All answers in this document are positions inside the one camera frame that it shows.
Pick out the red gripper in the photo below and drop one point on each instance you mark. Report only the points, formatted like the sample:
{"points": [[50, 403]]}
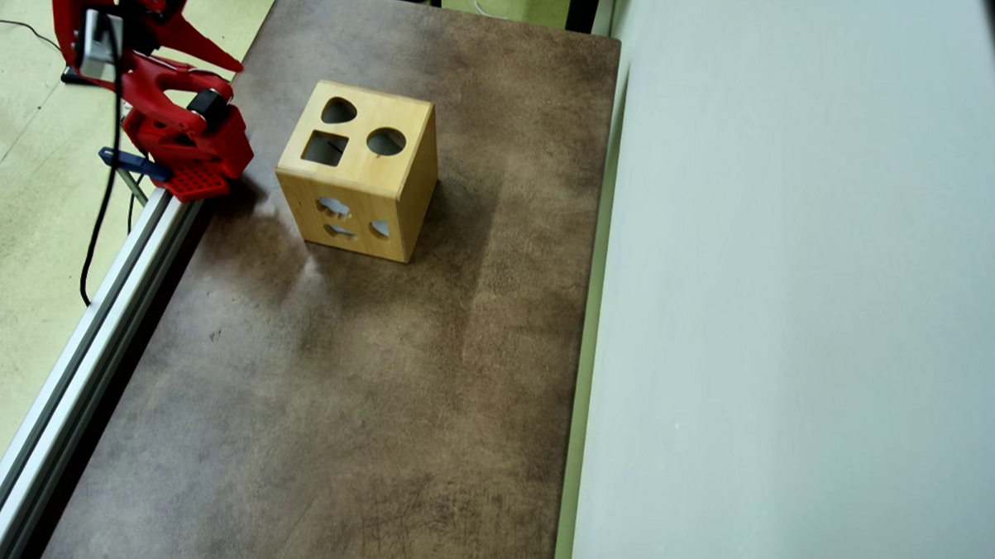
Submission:
{"points": [[176, 36]]}

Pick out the red robot base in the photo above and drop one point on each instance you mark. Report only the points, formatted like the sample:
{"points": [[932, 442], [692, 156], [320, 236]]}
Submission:
{"points": [[196, 182]]}

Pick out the red robot arm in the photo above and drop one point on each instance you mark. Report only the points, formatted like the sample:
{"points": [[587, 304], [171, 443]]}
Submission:
{"points": [[160, 84]]}

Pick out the black power adapter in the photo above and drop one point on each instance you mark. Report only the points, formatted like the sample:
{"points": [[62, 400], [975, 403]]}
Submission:
{"points": [[71, 77]]}

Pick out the blue bar clamp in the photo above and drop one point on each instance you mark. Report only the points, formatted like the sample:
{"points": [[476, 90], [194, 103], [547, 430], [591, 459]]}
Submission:
{"points": [[133, 162]]}

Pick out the wooden shape sorter box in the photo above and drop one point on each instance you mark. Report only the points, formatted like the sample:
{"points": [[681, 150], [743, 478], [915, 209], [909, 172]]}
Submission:
{"points": [[361, 168]]}

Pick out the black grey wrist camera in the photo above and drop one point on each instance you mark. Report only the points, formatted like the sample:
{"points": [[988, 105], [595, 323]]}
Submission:
{"points": [[96, 37]]}

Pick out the aluminium extrusion rail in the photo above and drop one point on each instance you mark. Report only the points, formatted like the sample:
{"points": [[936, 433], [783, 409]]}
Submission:
{"points": [[74, 369]]}

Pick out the dark vertical post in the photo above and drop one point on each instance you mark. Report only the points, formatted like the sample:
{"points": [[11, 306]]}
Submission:
{"points": [[585, 3]]}

